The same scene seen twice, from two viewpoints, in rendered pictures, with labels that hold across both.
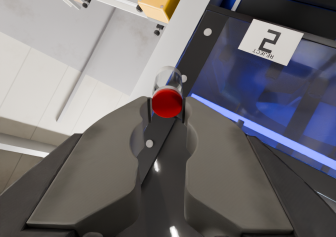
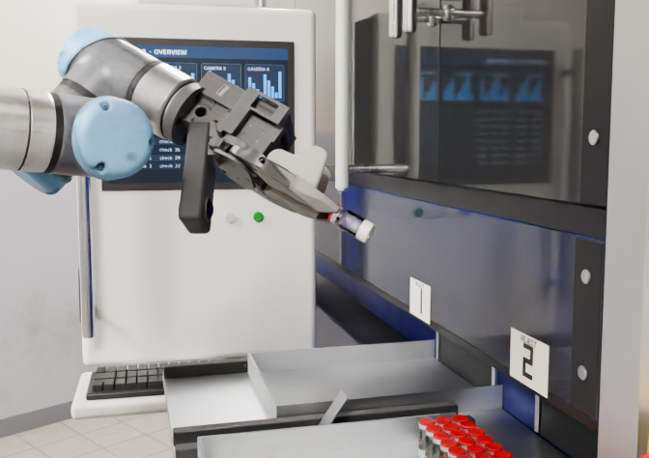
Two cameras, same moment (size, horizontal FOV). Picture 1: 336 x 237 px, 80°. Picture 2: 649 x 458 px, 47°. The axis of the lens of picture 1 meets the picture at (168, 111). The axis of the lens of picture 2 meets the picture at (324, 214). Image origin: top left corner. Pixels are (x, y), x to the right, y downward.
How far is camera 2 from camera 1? 80 cm
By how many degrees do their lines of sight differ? 95
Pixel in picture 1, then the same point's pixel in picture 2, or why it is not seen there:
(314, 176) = (475, 203)
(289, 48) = (514, 352)
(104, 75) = not seen: outside the picture
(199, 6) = (606, 428)
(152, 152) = (588, 126)
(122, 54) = not seen: outside the picture
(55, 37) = not seen: outside the picture
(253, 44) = (538, 355)
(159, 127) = (592, 173)
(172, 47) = (616, 335)
